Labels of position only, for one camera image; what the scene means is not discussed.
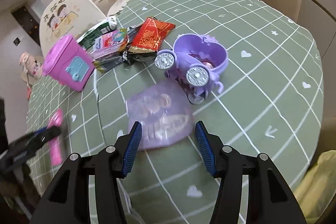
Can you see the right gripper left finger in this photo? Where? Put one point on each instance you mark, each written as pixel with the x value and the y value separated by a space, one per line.
pixel 66 200

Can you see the white mesh food cover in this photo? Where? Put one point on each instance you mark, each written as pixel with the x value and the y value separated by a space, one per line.
pixel 73 17

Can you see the green checked tablecloth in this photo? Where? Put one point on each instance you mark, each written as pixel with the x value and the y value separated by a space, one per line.
pixel 248 73

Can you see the red foil snack packet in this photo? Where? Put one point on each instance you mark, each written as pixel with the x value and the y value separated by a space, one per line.
pixel 150 36

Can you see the yellow trash bag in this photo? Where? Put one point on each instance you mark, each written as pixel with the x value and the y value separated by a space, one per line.
pixel 317 188

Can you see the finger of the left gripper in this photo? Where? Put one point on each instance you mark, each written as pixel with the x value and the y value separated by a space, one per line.
pixel 18 154
pixel 35 139

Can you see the purple toy carriage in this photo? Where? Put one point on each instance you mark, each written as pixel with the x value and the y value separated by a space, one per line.
pixel 196 62

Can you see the green white snack packet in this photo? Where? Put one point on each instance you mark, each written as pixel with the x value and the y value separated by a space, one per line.
pixel 107 25

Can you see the yellow pink snack bag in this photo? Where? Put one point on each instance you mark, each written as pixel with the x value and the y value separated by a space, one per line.
pixel 56 123

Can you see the translucent purple plastic bag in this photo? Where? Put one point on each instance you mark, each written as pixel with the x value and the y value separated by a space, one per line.
pixel 164 112

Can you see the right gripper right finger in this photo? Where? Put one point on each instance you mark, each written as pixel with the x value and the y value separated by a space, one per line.
pixel 270 199

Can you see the pink cartoon snack packet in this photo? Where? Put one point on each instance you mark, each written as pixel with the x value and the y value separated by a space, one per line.
pixel 110 43

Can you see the pink toy trash bin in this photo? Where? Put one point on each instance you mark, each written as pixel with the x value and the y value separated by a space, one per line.
pixel 68 63

